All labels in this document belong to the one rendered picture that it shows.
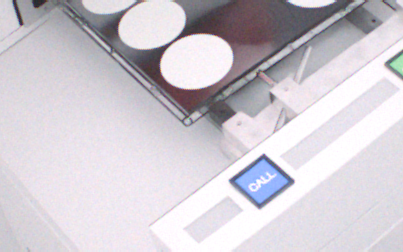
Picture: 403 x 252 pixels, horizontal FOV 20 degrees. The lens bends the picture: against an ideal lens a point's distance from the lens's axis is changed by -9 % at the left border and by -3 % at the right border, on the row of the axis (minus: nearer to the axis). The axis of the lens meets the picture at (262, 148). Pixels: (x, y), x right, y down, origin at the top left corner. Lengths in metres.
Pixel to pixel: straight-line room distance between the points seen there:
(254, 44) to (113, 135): 0.24
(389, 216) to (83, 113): 0.47
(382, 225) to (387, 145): 0.17
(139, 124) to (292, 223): 0.35
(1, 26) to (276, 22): 0.45
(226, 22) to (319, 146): 0.30
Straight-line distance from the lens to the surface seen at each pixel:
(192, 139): 1.67
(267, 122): 1.60
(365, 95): 1.52
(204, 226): 1.42
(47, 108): 1.76
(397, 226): 1.68
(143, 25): 1.72
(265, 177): 1.44
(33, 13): 1.85
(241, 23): 1.69
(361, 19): 1.75
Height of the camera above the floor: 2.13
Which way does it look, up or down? 53 degrees down
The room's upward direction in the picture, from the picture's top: 9 degrees counter-clockwise
